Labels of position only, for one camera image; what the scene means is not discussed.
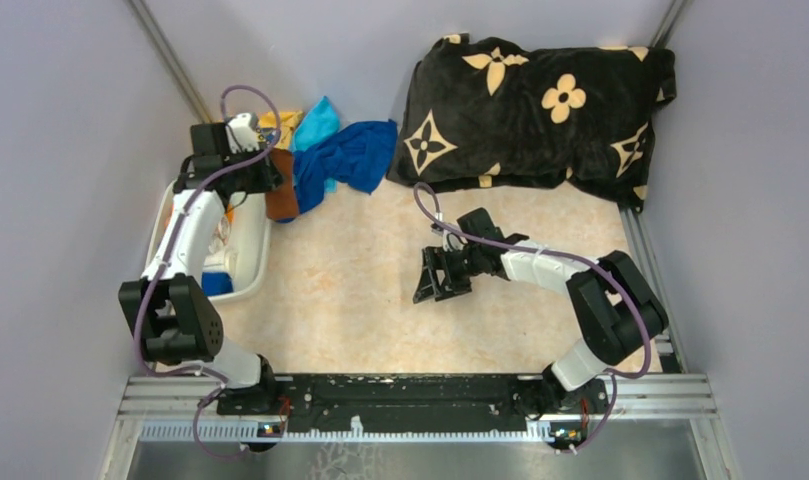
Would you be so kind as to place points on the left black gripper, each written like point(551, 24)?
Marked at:
point(269, 176)

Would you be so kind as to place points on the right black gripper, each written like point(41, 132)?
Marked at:
point(437, 258)

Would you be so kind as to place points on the brown towel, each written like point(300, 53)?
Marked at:
point(282, 204)

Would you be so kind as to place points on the dark blue towel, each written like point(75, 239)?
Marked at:
point(358, 156)

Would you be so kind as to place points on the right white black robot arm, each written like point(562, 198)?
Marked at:
point(617, 311)

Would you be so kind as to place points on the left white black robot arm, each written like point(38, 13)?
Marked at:
point(176, 329)

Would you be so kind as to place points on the yellow printed cloth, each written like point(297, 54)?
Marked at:
point(289, 123)

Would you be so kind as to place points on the white plastic basket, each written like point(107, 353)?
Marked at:
point(242, 250)

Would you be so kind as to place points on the light blue towel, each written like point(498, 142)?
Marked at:
point(319, 124)

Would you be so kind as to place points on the black blanket with beige flowers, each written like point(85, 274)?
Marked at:
point(489, 113)

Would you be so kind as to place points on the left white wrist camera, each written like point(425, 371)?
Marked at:
point(242, 133)

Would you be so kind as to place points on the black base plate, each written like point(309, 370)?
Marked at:
point(412, 404)

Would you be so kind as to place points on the aluminium frame rail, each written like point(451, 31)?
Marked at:
point(662, 426)

